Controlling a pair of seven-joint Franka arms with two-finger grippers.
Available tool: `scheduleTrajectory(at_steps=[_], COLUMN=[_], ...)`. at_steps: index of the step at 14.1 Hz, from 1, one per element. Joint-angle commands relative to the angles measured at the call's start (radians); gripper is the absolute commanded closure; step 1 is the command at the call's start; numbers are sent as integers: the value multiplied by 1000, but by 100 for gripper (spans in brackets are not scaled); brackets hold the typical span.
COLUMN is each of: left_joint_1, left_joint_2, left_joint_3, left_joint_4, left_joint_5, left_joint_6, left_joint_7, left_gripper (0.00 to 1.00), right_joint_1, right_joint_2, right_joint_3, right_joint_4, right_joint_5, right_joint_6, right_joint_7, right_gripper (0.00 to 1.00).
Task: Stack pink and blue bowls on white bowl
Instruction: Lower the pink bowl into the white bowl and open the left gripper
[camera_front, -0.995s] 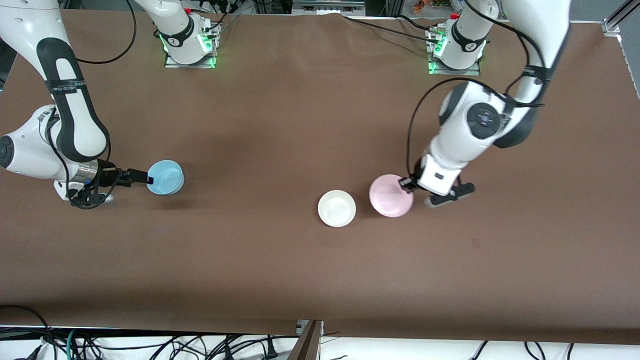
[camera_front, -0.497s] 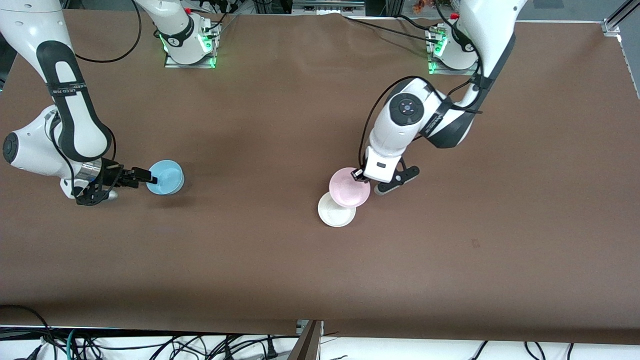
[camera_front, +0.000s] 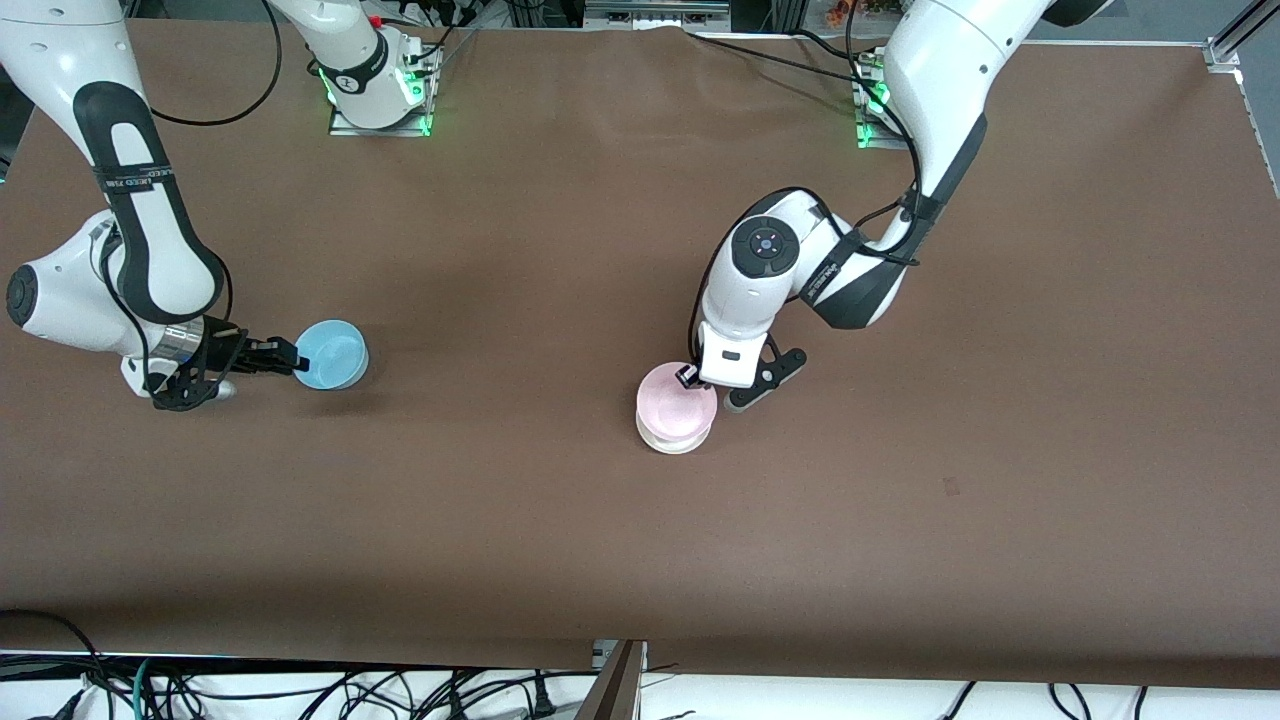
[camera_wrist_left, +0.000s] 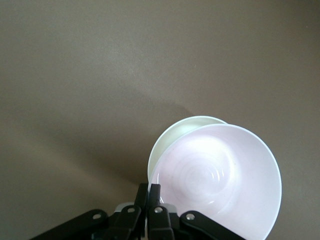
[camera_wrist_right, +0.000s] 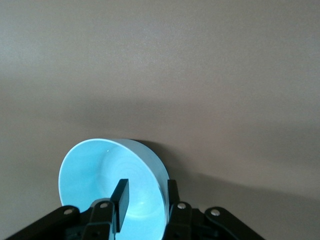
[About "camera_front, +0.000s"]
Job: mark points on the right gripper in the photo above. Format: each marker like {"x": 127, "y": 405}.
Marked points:
{"x": 222, "y": 352}

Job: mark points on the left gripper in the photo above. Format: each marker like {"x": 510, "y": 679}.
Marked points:
{"x": 688, "y": 377}

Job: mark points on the pink bowl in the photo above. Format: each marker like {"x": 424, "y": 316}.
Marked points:
{"x": 665, "y": 405}

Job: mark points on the blue bowl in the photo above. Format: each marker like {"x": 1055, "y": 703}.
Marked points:
{"x": 335, "y": 355}

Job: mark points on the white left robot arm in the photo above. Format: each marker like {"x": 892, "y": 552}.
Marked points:
{"x": 940, "y": 70}

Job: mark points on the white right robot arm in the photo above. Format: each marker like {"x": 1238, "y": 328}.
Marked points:
{"x": 60, "y": 50}

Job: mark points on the white bowl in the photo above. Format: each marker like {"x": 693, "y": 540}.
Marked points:
{"x": 672, "y": 446}

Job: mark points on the brown table cover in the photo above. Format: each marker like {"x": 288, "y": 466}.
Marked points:
{"x": 550, "y": 250}

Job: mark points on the black power plug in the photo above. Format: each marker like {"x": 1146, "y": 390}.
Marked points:
{"x": 543, "y": 697}

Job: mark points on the grey power strip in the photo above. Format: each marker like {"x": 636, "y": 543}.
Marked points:
{"x": 655, "y": 12}

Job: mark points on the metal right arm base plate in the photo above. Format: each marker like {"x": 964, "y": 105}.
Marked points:
{"x": 345, "y": 128}

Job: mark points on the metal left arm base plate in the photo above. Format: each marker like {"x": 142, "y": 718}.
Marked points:
{"x": 868, "y": 140}

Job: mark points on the aluminium frame post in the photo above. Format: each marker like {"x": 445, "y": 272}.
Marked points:
{"x": 615, "y": 690}

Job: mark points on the aluminium corner frame rail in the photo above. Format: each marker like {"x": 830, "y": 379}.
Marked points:
{"x": 1235, "y": 40}

